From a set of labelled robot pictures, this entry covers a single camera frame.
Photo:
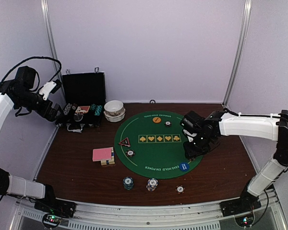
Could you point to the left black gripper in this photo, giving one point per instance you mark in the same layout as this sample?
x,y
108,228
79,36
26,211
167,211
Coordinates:
x,y
50,116

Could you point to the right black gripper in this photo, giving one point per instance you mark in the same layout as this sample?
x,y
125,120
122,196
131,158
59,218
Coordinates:
x,y
190,154

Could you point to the blue small blind button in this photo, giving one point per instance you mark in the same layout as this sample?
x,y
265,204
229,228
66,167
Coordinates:
x,y
184,167

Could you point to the orange round blind button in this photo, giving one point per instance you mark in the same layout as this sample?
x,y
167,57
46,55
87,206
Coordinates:
x,y
157,119

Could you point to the brown poker chip stack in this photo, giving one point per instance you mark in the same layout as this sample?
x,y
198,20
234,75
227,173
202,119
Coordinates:
x,y
180,189

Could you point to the blue white poker chip stack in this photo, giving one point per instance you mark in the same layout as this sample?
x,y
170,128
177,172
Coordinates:
x,y
152,184

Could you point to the red triangular all-in button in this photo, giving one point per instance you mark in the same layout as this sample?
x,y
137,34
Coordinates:
x,y
125,142

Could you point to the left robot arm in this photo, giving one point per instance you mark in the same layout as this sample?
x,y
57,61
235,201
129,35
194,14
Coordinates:
x,y
13,185

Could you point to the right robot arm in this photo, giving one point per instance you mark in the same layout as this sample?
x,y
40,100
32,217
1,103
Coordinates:
x,y
273,127

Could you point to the blue cream chip row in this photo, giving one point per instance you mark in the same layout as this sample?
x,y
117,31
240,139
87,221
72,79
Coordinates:
x,y
67,109

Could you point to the green round poker mat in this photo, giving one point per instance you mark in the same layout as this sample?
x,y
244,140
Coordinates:
x,y
158,148

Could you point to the clear round dealer button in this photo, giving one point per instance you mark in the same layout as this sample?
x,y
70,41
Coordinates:
x,y
78,117

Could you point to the card deck in case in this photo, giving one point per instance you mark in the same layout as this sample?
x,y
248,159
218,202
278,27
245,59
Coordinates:
x,y
82,109

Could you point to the black poker chip case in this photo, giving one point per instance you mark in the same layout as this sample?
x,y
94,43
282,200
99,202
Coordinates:
x,y
83,89

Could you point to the teal chip row in case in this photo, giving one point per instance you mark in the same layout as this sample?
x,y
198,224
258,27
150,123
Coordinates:
x,y
98,110

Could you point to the teal poker chip stack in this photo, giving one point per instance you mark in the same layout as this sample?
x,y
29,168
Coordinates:
x,y
128,183

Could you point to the white scalloped ceramic dish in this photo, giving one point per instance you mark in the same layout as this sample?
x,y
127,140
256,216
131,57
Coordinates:
x,y
116,118

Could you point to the white ceramic bowl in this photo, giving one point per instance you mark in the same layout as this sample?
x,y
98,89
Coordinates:
x,y
114,107

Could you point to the gold striped card box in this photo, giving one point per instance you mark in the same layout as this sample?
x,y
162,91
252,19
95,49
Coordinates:
x,y
110,161

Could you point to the red playing card deck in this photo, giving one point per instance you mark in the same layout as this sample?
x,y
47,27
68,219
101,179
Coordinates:
x,y
102,154

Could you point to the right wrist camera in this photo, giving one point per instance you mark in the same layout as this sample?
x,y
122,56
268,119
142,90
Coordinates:
x,y
192,124

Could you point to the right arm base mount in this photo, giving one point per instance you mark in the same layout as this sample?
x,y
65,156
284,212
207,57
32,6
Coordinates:
x,y
238,206

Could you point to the left aluminium frame post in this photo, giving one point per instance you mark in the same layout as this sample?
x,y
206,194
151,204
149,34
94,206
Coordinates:
x,y
49,32

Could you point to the aluminium frame post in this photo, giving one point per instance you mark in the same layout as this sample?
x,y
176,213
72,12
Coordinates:
x,y
245,22
49,32

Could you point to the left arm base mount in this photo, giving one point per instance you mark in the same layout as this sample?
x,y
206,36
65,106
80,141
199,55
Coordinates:
x,y
59,208

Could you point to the front aluminium rail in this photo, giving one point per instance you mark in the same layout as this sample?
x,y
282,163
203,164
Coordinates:
x,y
201,216

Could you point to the right aluminium frame post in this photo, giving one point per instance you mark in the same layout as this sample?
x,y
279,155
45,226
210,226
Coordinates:
x,y
245,22

